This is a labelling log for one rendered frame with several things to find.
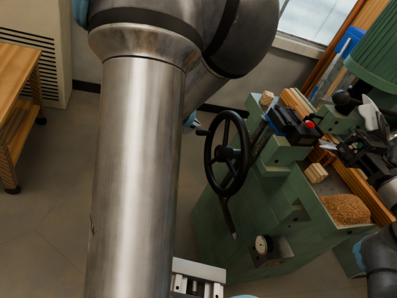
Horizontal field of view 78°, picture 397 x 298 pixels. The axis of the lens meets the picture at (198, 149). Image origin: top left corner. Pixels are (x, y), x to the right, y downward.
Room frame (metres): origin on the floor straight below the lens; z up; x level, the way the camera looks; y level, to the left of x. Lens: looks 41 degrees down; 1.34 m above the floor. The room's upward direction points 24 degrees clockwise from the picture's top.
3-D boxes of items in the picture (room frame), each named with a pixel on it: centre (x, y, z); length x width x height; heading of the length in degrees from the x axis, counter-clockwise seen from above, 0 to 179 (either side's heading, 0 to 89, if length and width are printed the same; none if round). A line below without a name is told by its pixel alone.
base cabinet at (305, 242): (0.87, -0.48, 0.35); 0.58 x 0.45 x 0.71; 121
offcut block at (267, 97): (0.92, -0.16, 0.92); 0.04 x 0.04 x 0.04; 10
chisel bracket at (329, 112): (0.82, -0.39, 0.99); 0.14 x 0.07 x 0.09; 121
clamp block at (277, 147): (0.68, -0.23, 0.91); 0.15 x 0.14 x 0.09; 31
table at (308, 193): (0.73, -0.30, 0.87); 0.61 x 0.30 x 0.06; 31
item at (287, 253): (0.51, -0.39, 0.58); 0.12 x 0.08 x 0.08; 121
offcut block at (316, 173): (0.60, -0.35, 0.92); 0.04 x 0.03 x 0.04; 37
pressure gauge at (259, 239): (0.48, -0.33, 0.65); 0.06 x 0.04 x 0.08; 31
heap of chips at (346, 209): (0.53, -0.44, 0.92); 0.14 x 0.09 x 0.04; 121
